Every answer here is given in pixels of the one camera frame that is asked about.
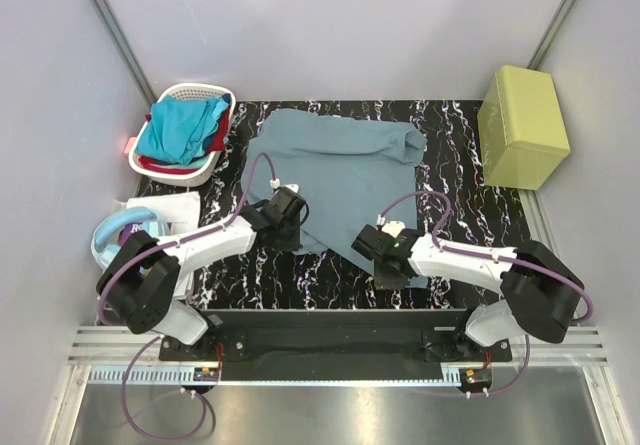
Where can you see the black marble mat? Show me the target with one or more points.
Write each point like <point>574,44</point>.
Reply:
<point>264,279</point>

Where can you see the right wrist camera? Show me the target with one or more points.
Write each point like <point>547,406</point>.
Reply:
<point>390,227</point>

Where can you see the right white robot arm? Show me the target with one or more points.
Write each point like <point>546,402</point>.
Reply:
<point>539,295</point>

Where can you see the controller board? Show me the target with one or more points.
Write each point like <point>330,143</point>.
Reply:
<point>476,376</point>
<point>206,374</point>

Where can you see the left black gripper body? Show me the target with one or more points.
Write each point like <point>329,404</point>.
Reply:
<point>288,235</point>

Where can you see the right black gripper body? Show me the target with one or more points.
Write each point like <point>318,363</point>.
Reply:
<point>383,280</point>

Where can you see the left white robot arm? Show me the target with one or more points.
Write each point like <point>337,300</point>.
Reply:
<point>140,276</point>

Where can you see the teal t shirt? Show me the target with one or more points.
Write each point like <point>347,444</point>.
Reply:
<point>181,131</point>

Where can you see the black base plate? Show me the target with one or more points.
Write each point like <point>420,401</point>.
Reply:
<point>336,346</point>

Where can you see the light blue headphones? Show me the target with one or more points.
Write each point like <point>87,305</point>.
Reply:
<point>104,245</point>

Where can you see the green box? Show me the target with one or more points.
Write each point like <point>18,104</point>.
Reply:
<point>521,129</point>

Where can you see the white paper stack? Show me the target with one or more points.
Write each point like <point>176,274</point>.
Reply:
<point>181,211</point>

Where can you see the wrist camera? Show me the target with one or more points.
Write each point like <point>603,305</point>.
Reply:
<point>276,184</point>
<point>390,227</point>

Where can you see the right controller board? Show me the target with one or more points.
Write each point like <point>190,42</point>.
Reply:
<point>476,376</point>

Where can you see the slotted cable duct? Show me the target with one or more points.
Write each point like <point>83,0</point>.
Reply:
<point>143,375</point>

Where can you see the left controller board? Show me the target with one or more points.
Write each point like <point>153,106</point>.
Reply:
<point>206,374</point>

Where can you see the white laundry basket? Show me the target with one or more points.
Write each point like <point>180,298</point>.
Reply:
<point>185,91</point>

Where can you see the pink cube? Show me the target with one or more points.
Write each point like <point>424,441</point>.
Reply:
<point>129,145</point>

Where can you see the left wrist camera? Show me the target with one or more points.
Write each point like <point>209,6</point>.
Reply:
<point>276,184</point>

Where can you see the purple orange book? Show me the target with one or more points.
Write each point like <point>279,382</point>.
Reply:
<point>131,228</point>

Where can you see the grey-blue t shirt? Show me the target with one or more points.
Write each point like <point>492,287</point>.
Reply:
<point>348,171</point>

